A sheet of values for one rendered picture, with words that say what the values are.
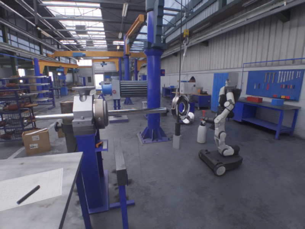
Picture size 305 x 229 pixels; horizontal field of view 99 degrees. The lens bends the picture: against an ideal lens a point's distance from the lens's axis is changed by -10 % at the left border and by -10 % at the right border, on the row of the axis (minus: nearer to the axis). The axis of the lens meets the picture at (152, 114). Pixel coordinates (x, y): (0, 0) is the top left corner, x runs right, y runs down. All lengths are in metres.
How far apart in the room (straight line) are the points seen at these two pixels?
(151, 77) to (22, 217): 3.09
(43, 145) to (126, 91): 3.03
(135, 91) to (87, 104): 3.81
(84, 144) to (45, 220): 0.88
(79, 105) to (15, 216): 1.07
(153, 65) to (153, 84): 0.43
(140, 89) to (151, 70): 2.04
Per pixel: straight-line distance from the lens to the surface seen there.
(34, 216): 0.98
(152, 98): 3.46
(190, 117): 2.36
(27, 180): 1.27
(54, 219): 0.92
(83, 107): 1.67
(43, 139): 3.79
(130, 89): 5.33
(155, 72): 3.44
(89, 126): 1.55
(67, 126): 3.26
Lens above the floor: 1.50
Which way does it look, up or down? 14 degrees down
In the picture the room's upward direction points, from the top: straight up
